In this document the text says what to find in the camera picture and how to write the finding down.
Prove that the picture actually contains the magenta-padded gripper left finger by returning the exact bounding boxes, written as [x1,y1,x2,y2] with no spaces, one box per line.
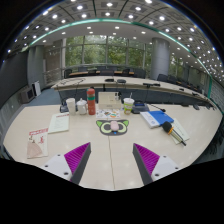
[42,142,92,186]

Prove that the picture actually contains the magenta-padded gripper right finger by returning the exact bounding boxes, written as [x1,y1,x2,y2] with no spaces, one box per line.
[132,143,183,186]

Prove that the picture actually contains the pink computer mouse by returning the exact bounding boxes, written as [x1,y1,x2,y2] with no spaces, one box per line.
[109,120,120,132]

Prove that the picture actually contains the cat-face mouse pad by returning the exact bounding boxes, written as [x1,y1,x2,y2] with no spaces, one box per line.
[95,119,130,137]

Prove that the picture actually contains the black handheld microphone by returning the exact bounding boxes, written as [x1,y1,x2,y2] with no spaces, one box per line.
[161,121,188,147]

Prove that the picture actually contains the white printed booklet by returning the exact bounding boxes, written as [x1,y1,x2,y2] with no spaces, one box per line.
[47,112,71,135]

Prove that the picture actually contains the red-printed leaflet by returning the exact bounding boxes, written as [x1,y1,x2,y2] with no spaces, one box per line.
[26,126,50,159]

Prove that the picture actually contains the blue and white book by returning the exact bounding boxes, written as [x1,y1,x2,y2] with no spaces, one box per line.
[139,110,175,129]

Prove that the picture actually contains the pale paper sheet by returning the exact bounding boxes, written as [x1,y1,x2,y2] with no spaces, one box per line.
[169,119,191,145]

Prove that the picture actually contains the white lidded mug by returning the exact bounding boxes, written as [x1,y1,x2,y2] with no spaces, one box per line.
[76,98,88,116]

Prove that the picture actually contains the colourful sticker sheet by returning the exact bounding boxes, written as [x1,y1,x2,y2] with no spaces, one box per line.
[95,109,122,120]

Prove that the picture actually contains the green-printed paper cup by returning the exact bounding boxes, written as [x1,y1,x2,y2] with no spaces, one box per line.
[123,92,135,116]

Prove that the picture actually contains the red thermos bottle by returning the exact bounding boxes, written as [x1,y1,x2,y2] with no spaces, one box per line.
[86,87,97,116]

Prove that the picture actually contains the beige cardboard box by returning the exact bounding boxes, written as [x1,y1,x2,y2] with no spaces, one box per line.
[97,91,123,111]

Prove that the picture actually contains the long curved conference table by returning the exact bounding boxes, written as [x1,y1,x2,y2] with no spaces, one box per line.
[51,75,216,108]

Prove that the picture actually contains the white floor-standing panel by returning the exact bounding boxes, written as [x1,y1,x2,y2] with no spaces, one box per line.
[31,80,42,97]

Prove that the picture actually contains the black office chairs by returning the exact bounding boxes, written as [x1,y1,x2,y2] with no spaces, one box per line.
[63,65,206,92]

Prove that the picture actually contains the round ceiling lights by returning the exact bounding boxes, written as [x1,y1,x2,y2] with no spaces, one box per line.
[6,0,224,81]

